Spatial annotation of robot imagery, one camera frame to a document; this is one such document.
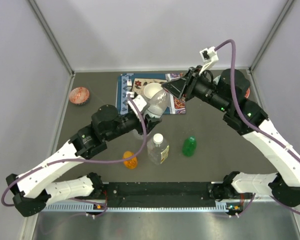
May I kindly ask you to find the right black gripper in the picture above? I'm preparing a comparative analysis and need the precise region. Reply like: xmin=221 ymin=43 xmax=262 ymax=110
xmin=162 ymin=65 xmax=230 ymax=113

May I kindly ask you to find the square clear juice bottle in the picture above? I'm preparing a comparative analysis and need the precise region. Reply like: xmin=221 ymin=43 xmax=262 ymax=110
xmin=147 ymin=137 xmax=170 ymax=165

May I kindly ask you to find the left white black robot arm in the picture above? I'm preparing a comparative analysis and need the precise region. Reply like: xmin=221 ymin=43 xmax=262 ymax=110
xmin=6 ymin=104 xmax=162 ymax=217

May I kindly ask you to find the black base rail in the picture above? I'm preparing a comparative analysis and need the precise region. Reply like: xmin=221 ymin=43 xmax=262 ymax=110
xmin=44 ymin=181 xmax=300 ymax=216

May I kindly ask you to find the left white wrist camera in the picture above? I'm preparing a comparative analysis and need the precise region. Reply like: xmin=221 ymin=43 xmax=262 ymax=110
xmin=126 ymin=91 xmax=149 ymax=119

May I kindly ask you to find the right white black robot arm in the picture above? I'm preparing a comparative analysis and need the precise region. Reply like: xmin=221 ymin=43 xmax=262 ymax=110
xmin=162 ymin=65 xmax=300 ymax=207

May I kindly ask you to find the clear bottle red label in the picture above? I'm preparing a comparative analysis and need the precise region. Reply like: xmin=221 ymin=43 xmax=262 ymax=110
xmin=143 ymin=89 xmax=170 ymax=118

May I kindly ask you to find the green plastic bottle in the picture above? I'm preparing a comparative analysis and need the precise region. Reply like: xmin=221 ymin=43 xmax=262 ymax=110
xmin=182 ymin=136 xmax=197 ymax=157

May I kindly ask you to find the square floral plate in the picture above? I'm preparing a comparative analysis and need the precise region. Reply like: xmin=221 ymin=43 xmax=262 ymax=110
xmin=132 ymin=78 xmax=167 ymax=106

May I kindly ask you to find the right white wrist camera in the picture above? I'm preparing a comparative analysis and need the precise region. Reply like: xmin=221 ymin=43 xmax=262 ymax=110
xmin=199 ymin=46 xmax=219 ymax=75

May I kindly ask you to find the white bottle cap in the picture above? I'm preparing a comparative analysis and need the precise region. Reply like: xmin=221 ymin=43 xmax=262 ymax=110
xmin=153 ymin=133 xmax=164 ymax=144

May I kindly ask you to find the white ceramic bowl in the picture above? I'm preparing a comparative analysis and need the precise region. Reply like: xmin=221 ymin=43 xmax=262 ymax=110
xmin=143 ymin=82 xmax=163 ymax=100

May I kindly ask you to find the orange plastic bottle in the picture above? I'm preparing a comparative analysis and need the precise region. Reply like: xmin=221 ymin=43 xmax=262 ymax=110
xmin=123 ymin=151 xmax=138 ymax=170

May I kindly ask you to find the red teal round plate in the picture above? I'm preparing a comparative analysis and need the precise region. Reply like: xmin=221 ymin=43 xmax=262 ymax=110
xmin=213 ymin=74 xmax=251 ymax=100

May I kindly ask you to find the small red patterned bowl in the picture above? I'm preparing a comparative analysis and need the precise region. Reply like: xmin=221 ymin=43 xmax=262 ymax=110
xmin=68 ymin=86 xmax=90 ymax=106

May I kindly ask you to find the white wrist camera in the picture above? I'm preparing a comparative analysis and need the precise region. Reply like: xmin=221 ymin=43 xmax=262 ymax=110
xmin=199 ymin=46 xmax=219 ymax=75
xmin=126 ymin=91 xmax=149 ymax=119

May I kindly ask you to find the blue patterned placemat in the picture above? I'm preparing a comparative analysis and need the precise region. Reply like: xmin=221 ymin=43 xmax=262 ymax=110
xmin=116 ymin=72 xmax=186 ymax=115

